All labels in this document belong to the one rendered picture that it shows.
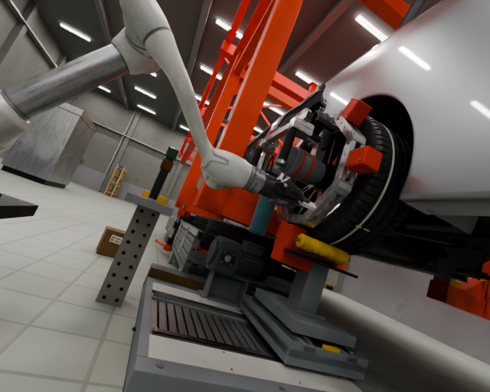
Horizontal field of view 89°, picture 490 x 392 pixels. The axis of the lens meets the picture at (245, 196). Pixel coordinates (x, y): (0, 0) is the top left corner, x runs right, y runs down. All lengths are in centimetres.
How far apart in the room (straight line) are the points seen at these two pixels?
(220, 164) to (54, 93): 59
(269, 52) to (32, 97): 135
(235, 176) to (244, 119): 86
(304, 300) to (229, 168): 71
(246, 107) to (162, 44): 86
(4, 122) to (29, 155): 650
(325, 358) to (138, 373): 65
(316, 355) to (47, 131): 721
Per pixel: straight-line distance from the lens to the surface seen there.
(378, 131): 114
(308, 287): 122
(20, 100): 108
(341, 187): 100
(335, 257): 115
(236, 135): 159
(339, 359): 115
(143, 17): 96
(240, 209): 154
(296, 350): 103
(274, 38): 197
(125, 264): 119
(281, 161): 96
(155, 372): 74
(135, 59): 108
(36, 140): 758
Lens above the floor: 44
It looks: 9 degrees up
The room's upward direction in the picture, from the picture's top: 20 degrees clockwise
